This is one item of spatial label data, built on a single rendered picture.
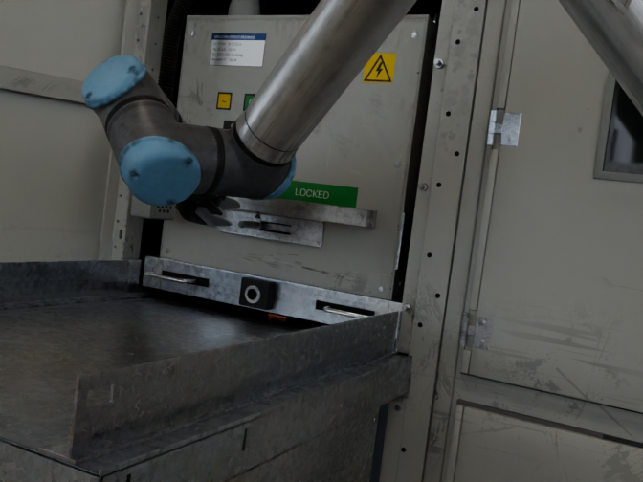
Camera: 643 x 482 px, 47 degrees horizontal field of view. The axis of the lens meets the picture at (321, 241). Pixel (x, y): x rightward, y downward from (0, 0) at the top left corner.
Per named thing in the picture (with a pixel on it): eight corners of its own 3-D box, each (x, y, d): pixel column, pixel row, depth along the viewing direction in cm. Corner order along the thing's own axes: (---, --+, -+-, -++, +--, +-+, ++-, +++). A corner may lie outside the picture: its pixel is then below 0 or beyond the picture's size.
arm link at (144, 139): (229, 159, 92) (198, 102, 100) (141, 148, 86) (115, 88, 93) (203, 215, 97) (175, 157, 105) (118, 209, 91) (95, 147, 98)
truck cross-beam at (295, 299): (398, 339, 121) (403, 302, 121) (142, 285, 145) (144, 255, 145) (409, 336, 125) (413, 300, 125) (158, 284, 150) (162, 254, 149)
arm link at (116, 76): (84, 115, 94) (68, 72, 100) (136, 172, 104) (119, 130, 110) (146, 76, 94) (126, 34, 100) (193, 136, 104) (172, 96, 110)
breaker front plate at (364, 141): (386, 309, 122) (424, 16, 120) (156, 265, 144) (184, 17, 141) (388, 308, 123) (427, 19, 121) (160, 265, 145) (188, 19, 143)
